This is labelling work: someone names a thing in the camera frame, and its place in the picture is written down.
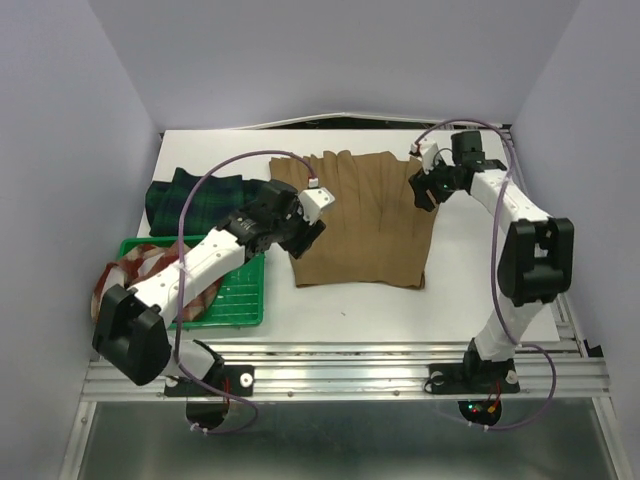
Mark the green plaid skirt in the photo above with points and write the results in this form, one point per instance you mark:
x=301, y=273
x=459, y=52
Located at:
x=214, y=201

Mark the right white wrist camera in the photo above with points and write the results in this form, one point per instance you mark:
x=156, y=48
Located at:
x=427, y=152

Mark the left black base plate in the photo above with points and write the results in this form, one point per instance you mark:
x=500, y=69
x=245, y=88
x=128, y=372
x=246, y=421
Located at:
x=233, y=379

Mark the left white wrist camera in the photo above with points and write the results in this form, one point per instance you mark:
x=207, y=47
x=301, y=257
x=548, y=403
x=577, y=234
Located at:
x=315, y=202

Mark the tan pleated skirt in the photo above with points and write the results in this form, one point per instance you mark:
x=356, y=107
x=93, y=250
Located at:
x=374, y=233

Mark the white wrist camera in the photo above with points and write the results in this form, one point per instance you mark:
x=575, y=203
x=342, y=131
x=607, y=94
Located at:
x=427, y=152
x=315, y=202

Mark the red plaid skirt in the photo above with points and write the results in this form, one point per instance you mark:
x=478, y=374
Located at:
x=141, y=262

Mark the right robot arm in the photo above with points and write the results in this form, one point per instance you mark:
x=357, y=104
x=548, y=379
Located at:
x=531, y=260

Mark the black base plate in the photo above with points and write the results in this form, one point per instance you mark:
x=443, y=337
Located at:
x=233, y=379
x=460, y=379

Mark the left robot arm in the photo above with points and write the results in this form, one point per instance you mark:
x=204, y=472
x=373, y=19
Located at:
x=139, y=327

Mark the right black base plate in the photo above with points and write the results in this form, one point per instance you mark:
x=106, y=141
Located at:
x=460, y=379

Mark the green plastic tray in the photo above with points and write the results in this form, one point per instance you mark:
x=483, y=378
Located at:
x=239, y=301

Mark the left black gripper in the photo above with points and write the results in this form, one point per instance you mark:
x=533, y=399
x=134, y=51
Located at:
x=297, y=246

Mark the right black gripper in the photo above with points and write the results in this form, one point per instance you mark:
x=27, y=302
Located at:
x=420, y=182

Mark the aluminium frame rail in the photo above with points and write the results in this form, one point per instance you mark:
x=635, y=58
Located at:
x=339, y=381

